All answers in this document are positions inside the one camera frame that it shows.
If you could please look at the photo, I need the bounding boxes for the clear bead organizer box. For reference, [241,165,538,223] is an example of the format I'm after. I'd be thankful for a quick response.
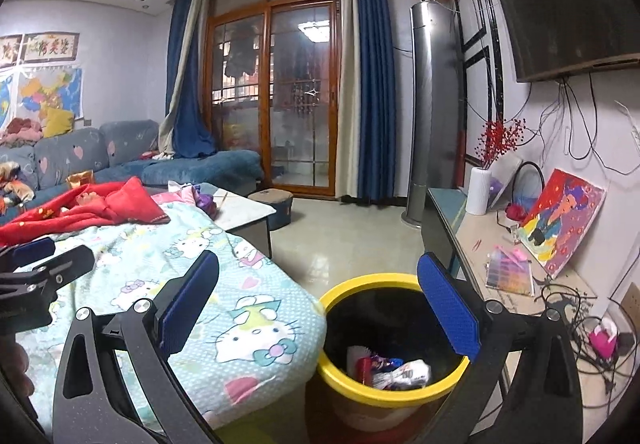
[486,246,536,297]

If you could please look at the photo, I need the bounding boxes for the grey tower air conditioner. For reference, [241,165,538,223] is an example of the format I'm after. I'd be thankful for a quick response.
[402,0,466,230]

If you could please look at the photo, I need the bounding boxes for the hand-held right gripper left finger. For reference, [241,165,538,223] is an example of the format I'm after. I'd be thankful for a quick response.
[52,250,223,444]

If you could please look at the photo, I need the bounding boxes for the colourful figure painting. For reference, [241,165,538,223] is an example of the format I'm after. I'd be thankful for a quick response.
[515,168,607,279]

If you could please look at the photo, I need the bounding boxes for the colourful country map poster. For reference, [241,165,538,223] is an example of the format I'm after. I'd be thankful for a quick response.
[17,66,83,120]

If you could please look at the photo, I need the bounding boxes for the yellow pillow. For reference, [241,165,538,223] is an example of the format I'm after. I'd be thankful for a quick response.
[42,106,76,137]

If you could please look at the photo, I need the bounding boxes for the gold box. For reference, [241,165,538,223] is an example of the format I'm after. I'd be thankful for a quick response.
[66,170,96,190]

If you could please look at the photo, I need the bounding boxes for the purple cloth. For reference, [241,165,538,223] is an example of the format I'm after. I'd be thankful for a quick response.
[192,191,218,217]

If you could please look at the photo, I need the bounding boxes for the white printed packet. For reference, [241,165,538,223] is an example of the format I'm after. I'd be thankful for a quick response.
[390,359,432,390]

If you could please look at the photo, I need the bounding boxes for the white canvas with purple print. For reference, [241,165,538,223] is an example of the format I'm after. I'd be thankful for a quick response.
[487,156,523,210]

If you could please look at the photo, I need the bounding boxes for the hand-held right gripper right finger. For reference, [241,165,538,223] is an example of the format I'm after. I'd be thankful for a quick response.
[416,251,586,444]

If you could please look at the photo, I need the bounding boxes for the white topped coffee table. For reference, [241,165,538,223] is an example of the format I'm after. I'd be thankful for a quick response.
[212,189,277,260]

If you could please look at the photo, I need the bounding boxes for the cartoon cat printed blanket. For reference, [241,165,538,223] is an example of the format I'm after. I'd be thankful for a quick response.
[0,201,328,435]

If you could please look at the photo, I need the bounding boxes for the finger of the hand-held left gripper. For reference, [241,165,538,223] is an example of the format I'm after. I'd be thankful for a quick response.
[0,236,57,270]
[0,245,96,297]

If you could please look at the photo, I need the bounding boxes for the blue fabric sofa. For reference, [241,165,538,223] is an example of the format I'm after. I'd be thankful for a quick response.
[0,119,263,210]

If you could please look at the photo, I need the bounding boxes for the wall cables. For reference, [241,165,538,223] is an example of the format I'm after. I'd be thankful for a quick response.
[542,74,640,175]

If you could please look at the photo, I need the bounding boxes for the black cable loop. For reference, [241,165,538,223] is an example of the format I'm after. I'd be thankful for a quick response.
[512,161,545,207]

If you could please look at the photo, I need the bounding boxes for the black cable bundle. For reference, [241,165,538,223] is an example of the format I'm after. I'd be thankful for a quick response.
[537,281,631,395]

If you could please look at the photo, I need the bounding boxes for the red berry branches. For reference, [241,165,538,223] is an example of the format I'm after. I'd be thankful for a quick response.
[475,116,527,170]

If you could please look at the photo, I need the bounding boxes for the round blue stool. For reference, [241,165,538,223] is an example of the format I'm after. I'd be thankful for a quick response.
[247,189,294,232]

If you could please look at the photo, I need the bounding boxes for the wooden glass sliding door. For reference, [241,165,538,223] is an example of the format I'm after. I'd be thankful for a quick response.
[205,0,346,200]

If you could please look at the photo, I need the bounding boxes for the yellow rimmed black bin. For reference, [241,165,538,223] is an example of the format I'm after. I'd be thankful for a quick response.
[316,273,472,431]

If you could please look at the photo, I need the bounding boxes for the pink gadget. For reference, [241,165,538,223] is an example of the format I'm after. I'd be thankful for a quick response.
[589,319,621,357]

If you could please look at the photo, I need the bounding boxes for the glass topped television cabinet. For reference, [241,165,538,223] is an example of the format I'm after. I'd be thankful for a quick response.
[421,186,640,444]

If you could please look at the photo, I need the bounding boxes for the wide framed embroidery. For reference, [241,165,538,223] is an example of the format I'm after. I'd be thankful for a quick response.
[20,31,81,64]

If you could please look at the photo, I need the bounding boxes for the world map poster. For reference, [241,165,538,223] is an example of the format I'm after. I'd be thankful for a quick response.
[0,74,18,130]

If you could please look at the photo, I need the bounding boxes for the person's left hand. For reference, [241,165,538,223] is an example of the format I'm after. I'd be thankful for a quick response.
[0,341,37,397]

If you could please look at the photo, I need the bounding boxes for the pile of patterned clothes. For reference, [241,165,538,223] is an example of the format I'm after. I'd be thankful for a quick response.
[0,161,36,212]

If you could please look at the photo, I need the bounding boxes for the red blanket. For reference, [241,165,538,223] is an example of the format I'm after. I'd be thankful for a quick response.
[0,176,171,247]

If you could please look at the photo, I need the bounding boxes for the blue and beige curtain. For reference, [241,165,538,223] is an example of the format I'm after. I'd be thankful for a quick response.
[157,0,221,160]
[335,0,401,205]

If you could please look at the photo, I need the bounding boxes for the pile of pink clothes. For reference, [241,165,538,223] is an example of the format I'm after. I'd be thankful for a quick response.
[0,116,45,147]

